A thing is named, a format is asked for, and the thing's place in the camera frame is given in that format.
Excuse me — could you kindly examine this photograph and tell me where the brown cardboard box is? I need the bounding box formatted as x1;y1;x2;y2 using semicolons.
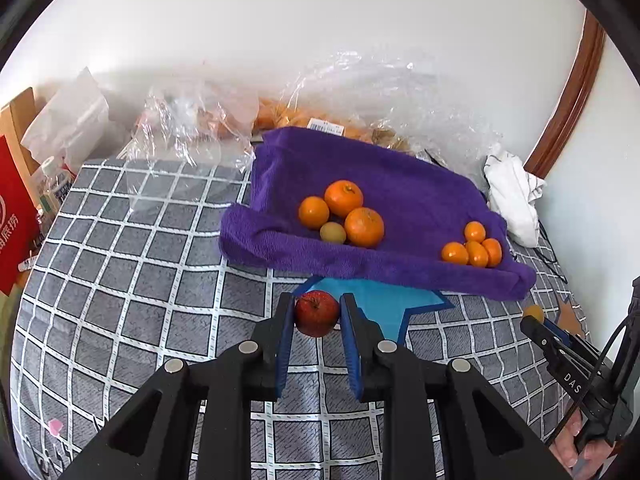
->
0;86;42;177

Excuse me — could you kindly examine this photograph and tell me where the brown wooden frame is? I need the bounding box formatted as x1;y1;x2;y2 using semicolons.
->
522;10;607;179

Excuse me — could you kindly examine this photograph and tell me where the small clear plastic bag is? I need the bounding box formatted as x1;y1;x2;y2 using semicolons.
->
122;77;258;211

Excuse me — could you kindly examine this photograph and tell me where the red box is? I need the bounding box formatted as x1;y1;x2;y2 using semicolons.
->
0;134;47;297

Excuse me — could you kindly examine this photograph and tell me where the grey checked bed sheet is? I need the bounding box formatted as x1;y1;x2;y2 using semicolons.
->
10;157;598;480

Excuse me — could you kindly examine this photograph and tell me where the purple towel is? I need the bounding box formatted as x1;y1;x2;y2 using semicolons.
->
218;127;537;301

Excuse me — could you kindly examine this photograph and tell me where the thin black cable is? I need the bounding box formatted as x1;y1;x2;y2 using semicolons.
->
535;227;571;283

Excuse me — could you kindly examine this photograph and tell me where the pile of bagged oranges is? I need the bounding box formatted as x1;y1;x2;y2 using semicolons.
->
252;97;383;143

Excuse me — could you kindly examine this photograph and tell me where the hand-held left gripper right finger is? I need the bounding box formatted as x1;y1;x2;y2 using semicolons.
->
339;292;571;480

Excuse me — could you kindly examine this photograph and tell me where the clear plastic water bottle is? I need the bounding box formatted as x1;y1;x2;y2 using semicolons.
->
36;156;77;217

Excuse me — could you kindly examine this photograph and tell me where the person's right hand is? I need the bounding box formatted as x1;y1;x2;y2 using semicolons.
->
549;407;618;478

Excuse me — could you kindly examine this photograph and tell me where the red apple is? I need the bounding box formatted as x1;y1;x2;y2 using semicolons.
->
294;290;341;338

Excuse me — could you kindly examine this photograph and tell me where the right hand-held gripper cable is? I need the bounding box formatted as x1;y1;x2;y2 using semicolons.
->
545;310;640;448

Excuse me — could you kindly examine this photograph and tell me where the large orange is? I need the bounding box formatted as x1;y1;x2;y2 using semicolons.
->
344;207;385;249
324;180;364;218

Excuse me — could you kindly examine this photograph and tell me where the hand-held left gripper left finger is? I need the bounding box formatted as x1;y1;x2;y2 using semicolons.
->
60;292;296;480

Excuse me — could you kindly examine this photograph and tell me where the white crumpled cloth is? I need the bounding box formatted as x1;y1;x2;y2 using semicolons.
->
482;142;549;249

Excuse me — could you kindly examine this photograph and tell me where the white translucent plastic bag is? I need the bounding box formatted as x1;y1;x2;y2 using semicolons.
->
21;66;112;162

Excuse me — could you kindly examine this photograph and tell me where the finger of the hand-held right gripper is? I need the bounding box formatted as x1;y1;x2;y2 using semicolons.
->
542;317;603;361
520;315;563;368

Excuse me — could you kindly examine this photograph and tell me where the large clear plastic bag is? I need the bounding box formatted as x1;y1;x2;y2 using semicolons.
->
252;50;505;181

